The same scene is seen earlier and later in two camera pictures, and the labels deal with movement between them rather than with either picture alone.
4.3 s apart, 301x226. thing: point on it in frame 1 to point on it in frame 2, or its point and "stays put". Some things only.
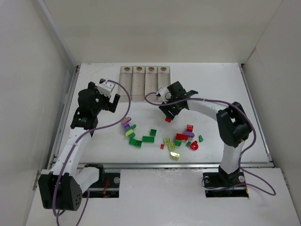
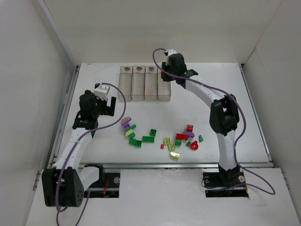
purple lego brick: x=189 y=133 stays put
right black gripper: x=171 y=111 to x=166 y=74
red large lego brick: x=181 y=136 stays put
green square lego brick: x=132 y=141 stays put
